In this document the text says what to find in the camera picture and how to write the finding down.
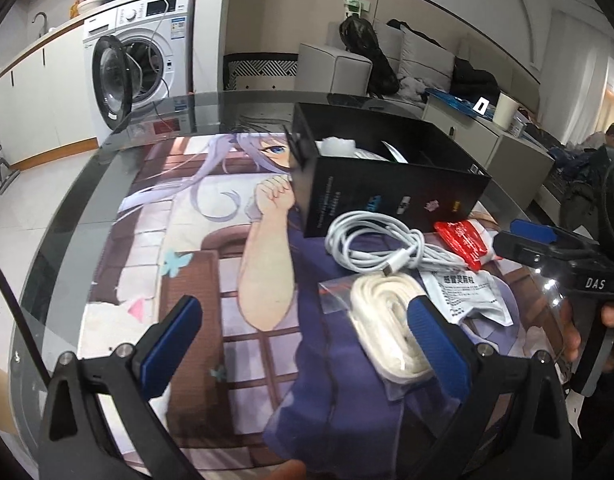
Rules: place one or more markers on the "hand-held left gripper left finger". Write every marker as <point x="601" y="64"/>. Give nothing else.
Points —
<point x="172" y="345"/>

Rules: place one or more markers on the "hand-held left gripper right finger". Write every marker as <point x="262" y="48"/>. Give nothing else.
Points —
<point x="437" y="345"/>

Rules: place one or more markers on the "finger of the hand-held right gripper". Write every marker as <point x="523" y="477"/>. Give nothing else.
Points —
<point x="534" y="232"/>
<point x="519" y="250"/>

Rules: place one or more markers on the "white printed sachet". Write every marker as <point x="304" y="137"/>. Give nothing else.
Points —
<point x="462" y="296"/>

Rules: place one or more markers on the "red packet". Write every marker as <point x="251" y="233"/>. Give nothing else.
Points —
<point x="462" y="240"/>

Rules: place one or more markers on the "black cardboard box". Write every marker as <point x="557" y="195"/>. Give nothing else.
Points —
<point x="387" y="195"/>

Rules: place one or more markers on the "silver foil packet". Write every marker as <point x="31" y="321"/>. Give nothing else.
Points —
<point x="394" y="152"/>

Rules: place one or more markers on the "person's right hand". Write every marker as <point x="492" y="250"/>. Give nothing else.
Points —
<point x="568" y="332"/>

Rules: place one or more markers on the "grey side cabinet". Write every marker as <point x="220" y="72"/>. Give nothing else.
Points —
<point x="507" y="160"/>

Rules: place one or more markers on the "blue white small box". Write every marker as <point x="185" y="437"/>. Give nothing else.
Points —
<point x="519" y="125"/>

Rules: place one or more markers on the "printed cartoon table mat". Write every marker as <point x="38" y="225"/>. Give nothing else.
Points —
<point x="267" y="270"/>

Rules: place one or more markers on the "white paper cup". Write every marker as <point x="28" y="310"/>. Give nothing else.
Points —
<point x="506" y="110"/>

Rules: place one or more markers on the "small white card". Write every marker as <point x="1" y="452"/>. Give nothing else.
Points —
<point x="481" y="105"/>

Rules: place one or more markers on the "blue tray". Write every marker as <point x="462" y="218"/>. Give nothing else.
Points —
<point x="452" y="100"/>

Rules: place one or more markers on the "black clothing pile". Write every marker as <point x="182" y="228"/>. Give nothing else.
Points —
<point x="474" y="80"/>

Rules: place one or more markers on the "grey cushion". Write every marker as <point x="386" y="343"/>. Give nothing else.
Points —
<point x="427" y="55"/>

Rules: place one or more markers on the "black jacket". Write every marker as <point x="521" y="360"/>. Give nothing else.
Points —
<point x="412" y="29"/>

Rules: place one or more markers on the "floor mop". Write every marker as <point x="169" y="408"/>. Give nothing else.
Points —
<point x="7" y="172"/>

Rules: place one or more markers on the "black backpack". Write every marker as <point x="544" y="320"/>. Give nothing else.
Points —
<point x="367" y="50"/>

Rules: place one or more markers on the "grey sofa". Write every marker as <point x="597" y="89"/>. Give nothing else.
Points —
<point x="332" y="67"/>

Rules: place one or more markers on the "white base cabinets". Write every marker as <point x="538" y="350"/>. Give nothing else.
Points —
<point x="42" y="90"/>

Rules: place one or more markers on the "black patterned chair back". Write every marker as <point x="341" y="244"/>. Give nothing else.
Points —
<point x="262" y="72"/>

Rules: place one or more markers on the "white washing machine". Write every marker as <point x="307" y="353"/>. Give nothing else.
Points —
<point x="162" y="45"/>

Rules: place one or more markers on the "white bowl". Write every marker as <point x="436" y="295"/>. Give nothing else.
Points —
<point x="89" y="5"/>

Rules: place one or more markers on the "kitchen faucet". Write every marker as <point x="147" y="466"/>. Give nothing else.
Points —
<point x="41" y="20"/>

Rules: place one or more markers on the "green white wall holder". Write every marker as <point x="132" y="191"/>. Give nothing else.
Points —
<point x="356" y="5"/>

